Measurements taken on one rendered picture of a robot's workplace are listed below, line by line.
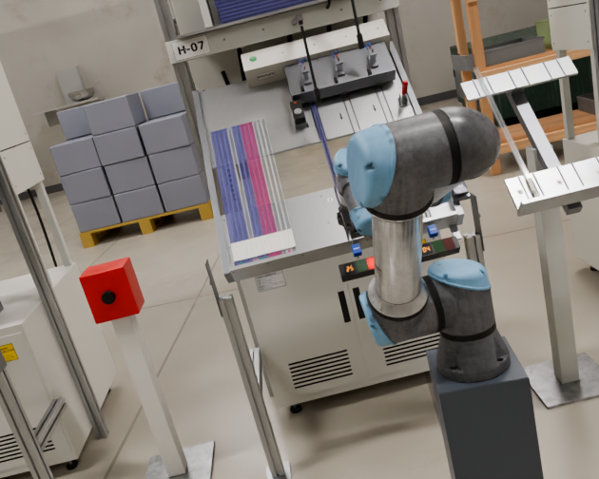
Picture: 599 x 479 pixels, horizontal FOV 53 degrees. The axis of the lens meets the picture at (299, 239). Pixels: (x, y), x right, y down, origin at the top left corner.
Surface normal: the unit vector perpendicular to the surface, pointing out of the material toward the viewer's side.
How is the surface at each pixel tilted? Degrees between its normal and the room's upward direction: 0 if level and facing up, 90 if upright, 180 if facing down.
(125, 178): 90
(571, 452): 0
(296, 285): 90
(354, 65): 44
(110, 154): 90
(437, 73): 90
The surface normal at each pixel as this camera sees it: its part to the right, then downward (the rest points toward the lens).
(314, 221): -0.12, -0.47
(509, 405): -0.05, 0.32
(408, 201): 0.16, 0.74
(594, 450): -0.24, -0.93
